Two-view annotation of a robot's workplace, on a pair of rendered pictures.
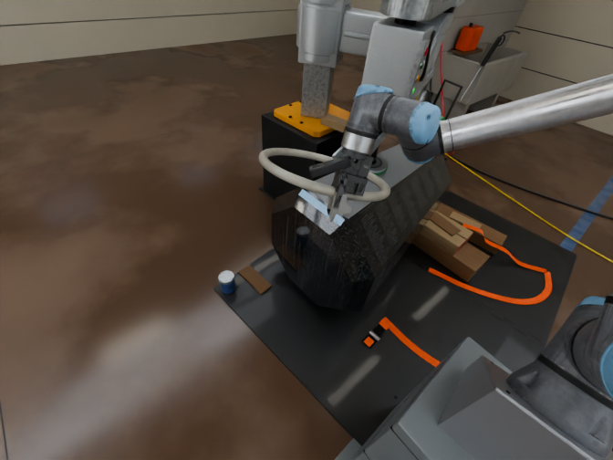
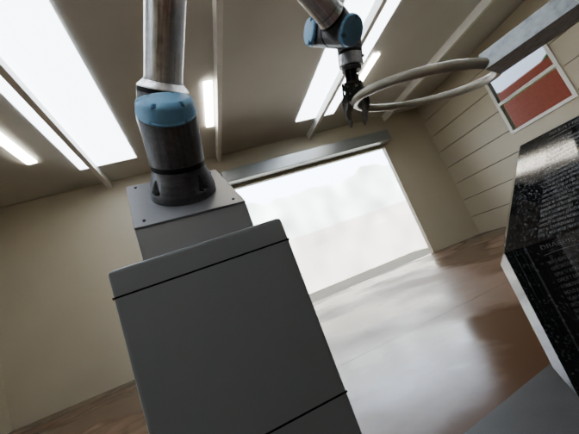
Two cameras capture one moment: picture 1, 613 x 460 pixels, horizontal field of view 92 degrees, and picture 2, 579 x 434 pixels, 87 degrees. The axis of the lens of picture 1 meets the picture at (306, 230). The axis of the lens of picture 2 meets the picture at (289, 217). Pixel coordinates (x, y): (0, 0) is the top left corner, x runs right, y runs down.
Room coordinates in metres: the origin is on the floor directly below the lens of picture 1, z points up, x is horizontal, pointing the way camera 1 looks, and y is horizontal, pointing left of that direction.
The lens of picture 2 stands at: (0.86, -1.23, 0.70)
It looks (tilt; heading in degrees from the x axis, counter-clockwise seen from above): 11 degrees up; 117
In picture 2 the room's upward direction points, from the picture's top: 21 degrees counter-clockwise
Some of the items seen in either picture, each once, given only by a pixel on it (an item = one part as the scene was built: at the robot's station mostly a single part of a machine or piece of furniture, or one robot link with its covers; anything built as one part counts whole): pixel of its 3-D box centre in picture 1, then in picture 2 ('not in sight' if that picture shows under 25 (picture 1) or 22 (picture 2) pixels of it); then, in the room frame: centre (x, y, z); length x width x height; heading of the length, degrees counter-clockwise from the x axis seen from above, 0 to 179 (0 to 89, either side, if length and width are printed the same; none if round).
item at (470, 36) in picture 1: (471, 36); not in sight; (4.62, -1.85, 1.00); 0.50 x 0.22 x 0.33; 135
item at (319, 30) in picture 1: (353, 31); not in sight; (2.25, -0.16, 1.35); 0.74 x 0.34 x 0.25; 74
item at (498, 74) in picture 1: (470, 87); not in sight; (4.55, -2.09, 0.43); 1.30 x 0.62 x 0.86; 135
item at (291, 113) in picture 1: (315, 114); not in sight; (2.30, 0.03, 0.76); 0.49 x 0.49 x 0.05; 51
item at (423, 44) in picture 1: (413, 78); not in sight; (1.41, -0.39, 1.36); 0.08 x 0.03 x 0.28; 155
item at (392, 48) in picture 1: (395, 75); not in sight; (1.60, -0.35, 1.31); 0.36 x 0.22 x 0.45; 155
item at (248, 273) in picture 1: (254, 278); not in sight; (1.21, 0.32, 0.02); 0.25 x 0.10 x 0.01; 51
